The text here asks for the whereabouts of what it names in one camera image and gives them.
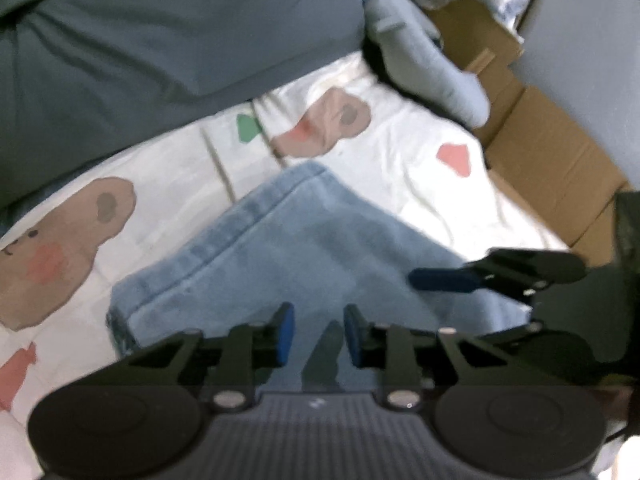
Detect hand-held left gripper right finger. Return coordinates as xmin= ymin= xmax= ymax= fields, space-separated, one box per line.
xmin=342 ymin=304 xmax=506 ymax=408

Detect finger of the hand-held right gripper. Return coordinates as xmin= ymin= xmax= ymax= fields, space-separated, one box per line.
xmin=409 ymin=247 xmax=588 ymax=306
xmin=477 ymin=321 xmax=546 ymax=348

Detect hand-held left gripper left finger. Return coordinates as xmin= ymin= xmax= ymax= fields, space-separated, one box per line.
xmin=125 ymin=301 xmax=296 ymax=408

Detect light blue denim jeans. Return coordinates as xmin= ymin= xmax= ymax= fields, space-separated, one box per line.
xmin=106 ymin=161 xmax=531 ymax=396

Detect cream printed bedsheet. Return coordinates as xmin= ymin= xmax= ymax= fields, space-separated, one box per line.
xmin=0 ymin=50 xmax=571 ymax=480

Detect large brown cardboard sheet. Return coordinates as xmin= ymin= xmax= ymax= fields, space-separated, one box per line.
xmin=425 ymin=0 xmax=631 ymax=268

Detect grey neck pillow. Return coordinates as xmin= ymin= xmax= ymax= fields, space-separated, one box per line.
xmin=362 ymin=0 xmax=492 ymax=128

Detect grey wrapped parcel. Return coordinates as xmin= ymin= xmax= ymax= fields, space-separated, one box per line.
xmin=517 ymin=0 xmax=640 ymax=181

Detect dark grey quilt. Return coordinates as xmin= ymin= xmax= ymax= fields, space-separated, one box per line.
xmin=0 ymin=0 xmax=371 ymax=211

